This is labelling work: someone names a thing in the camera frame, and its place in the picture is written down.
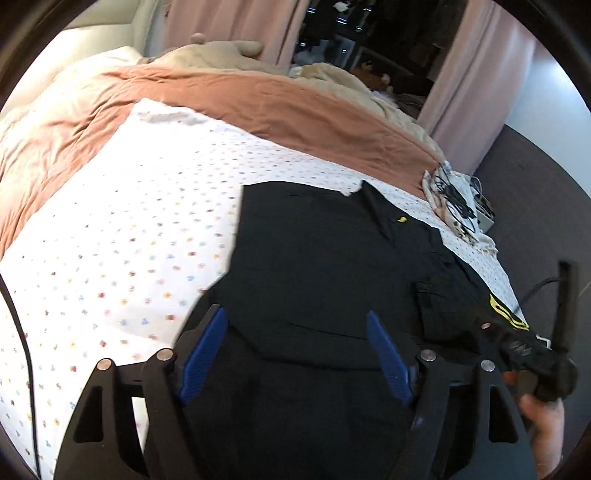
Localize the beige plush toy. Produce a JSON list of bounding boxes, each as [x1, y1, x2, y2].
[[189, 32, 264, 62]]

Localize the pink right curtain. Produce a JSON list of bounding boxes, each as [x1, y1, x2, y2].
[[419, 1, 537, 174]]

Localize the terracotta orange blanket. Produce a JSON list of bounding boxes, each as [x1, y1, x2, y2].
[[1, 65, 444, 250]]

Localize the white bedside table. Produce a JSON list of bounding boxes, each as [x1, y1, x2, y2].
[[474, 193, 495, 233]]

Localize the beige rumpled blanket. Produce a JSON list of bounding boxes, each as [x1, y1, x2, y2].
[[138, 44, 444, 157]]

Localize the white patterned cloth under cables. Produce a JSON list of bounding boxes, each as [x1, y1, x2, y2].
[[422, 161, 498, 258]]

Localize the person's right hand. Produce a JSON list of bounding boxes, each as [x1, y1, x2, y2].
[[518, 394, 565, 479]]

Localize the pink left curtain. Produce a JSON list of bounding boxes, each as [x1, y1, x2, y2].
[[163, 0, 310, 67]]

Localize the black shirt with yellow stripes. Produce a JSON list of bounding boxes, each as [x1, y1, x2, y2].
[[184, 182, 509, 479]]

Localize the white dotted bed sheet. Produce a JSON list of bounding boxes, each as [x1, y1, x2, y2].
[[0, 97, 530, 480]]

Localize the cream padded headboard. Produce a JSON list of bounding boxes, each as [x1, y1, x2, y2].
[[63, 0, 162, 55]]

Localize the tangled black cables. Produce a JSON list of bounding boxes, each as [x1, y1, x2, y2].
[[434, 163, 479, 234]]

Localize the pink curtain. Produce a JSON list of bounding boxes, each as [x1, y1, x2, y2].
[[163, 0, 310, 67], [419, 1, 537, 174]]

